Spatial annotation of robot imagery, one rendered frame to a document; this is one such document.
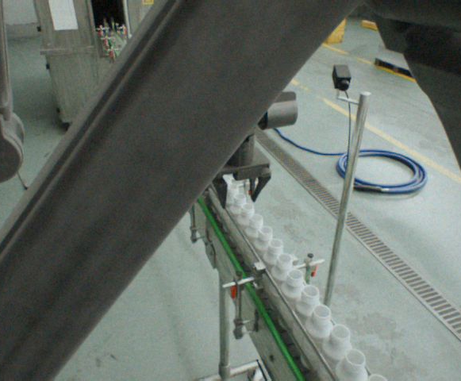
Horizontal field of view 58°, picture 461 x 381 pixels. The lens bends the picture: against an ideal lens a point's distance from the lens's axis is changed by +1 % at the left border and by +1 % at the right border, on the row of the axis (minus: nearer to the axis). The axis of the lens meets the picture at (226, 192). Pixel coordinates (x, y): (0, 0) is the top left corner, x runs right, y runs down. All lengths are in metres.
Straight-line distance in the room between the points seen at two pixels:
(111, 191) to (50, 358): 0.09
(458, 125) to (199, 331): 2.18
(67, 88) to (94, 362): 3.08
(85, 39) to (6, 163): 4.00
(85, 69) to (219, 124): 4.50
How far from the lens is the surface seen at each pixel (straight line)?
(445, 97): 0.25
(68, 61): 4.63
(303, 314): 0.97
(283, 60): 0.16
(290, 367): 1.04
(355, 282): 2.74
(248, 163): 0.72
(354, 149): 1.53
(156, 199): 0.16
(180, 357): 2.28
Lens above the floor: 1.83
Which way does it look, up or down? 32 degrees down
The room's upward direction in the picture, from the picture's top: straight up
